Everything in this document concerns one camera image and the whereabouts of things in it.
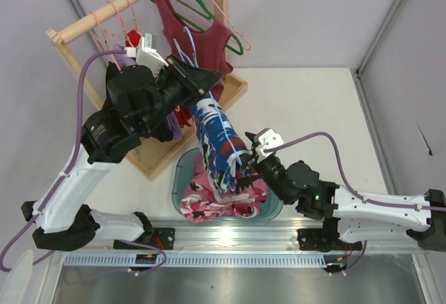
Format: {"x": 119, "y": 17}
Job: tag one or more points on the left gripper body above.
{"x": 186, "y": 81}

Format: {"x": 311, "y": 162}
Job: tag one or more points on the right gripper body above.
{"x": 254, "y": 164}

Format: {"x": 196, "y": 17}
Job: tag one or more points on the blue patterned trousers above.
{"x": 218, "y": 158}

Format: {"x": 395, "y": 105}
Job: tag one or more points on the light blue wire hanger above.
{"x": 194, "y": 62}

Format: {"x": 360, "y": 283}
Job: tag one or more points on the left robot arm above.
{"x": 137, "y": 103}

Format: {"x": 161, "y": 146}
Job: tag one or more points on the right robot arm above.
{"x": 351, "y": 217}

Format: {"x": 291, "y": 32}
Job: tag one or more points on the pink hanger with purple garment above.
{"x": 119, "y": 18}

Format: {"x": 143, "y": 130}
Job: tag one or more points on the pink hanger with red garment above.
{"x": 135, "y": 25}

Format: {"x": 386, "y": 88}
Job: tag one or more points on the purple garment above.
{"x": 170, "y": 129}

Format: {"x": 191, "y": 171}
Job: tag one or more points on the maroon tank top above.
{"x": 208, "y": 46}

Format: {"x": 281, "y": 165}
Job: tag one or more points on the teal plastic basket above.
{"x": 184, "y": 174}

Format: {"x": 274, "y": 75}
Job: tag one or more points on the pink camouflage garment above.
{"x": 201, "y": 203}

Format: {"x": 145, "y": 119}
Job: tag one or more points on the black garment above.
{"x": 111, "y": 71}

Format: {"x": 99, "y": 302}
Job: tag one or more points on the wooden clothes rack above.
{"x": 152, "y": 157}

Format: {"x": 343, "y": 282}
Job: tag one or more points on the red garment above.
{"x": 182, "y": 114}

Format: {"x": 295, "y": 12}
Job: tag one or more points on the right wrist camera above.
{"x": 262, "y": 141}

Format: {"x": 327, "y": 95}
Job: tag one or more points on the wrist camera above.
{"x": 262, "y": 141}
{"x": 145, "y": 55}

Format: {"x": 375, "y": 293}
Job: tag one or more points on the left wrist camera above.
{"x": 145, "y": 55}

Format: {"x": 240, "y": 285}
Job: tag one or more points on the pink empty wire hanger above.
{"x": 209, "y": 11}

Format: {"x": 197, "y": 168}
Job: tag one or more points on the aluminium mounting rail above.
{"x": 242, "y": 237}

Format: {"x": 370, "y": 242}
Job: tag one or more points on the white slotted cable duct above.
{"x": 134, "y": 260}

